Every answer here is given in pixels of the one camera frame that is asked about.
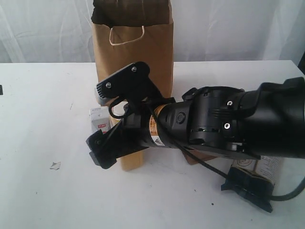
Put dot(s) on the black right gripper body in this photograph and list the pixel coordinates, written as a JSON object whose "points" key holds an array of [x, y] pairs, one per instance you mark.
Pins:
{"points": [[130, 135]]}

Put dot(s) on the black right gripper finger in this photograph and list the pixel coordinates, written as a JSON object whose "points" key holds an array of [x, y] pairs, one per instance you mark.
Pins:
{"points": [[102, 149]]}

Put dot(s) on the yellow millet bottle white cap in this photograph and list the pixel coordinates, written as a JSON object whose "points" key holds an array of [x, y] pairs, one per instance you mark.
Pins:
{"points": [[132, 161]]}

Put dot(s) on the small blue white milk carton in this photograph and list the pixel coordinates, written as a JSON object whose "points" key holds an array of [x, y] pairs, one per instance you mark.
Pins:
{"points": [[100, 119]]}

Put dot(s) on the brown standup pouch orange label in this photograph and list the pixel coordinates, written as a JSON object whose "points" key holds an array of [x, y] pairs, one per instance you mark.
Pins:
{"points": [[202, 155]]}

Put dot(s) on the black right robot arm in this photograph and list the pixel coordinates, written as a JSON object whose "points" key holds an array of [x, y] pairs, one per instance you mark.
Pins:
{"points": [[220, 121]]}

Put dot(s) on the brown paper bag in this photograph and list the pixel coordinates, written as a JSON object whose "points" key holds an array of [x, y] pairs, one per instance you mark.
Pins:
{"points": [[128, 31]]}

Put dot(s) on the torn paper scrap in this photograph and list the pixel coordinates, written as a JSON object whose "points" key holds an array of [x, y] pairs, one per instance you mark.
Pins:
{"points": [[55, 166]]}

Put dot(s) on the dark blue biscuit package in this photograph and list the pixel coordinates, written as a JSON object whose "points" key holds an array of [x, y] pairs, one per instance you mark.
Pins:
{"points": [[254, 179]]}

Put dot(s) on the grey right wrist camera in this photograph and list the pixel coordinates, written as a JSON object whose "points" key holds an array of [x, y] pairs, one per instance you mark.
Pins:
{"points": [[121, 82]]}

